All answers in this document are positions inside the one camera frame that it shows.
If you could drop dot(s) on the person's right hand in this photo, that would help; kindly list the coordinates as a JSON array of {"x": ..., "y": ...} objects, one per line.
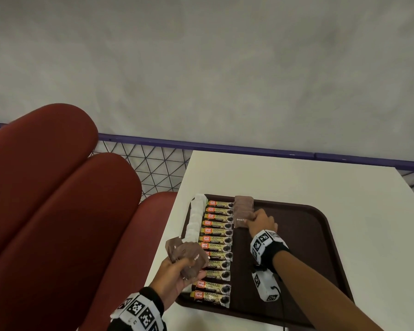
[{"x": 264, "y": 222}]

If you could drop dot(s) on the person's left hand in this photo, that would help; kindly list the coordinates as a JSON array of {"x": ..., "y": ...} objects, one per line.
[{"x": 165, "y": 282}]

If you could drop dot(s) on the handful of brown sugar packets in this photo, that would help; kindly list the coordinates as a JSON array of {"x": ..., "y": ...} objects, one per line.
[{"x": 189, "y": 255}]

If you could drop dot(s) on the brown plastic tray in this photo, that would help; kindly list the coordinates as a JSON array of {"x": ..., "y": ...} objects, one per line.
[{"x": 307, "y": 244}]

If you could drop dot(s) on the row of gold coffee sachets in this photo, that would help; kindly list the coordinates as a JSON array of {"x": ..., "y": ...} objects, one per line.
[{"x": 217, "y": 244}]

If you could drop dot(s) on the row of white tea bags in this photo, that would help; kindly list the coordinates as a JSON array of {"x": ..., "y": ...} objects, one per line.
[{"x": 195, "y": 224}]

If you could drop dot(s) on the white tea bag green tag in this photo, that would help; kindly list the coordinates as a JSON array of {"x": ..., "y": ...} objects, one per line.
[{"x": 199, "y": 199}]

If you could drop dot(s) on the person's right forearm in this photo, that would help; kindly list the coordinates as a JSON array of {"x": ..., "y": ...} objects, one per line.
[{"x": 324, "y": 296}]

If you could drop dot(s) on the right marker wristband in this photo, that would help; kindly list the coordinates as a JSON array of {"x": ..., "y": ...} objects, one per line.
[{"x": 269, "y": 248}]

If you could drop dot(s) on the red padded chair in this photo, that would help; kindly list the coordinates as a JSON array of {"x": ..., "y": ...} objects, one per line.
[{"x": 38, "y": 203}]

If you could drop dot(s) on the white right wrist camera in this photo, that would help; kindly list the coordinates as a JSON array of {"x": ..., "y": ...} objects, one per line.
[{"x": 265, "y": 286}]

